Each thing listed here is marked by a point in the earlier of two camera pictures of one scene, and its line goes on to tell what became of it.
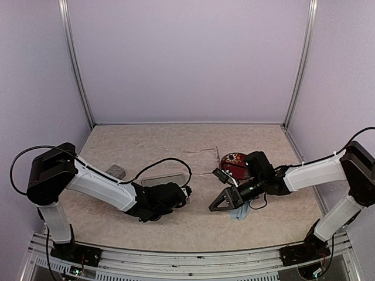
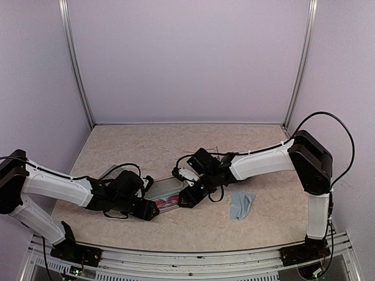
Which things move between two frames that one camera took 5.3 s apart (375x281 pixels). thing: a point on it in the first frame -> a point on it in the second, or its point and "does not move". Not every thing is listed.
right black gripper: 228,193 -> 188,197
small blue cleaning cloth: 240,213 does not move
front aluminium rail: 117,264 does not move
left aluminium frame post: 63,8 does not move
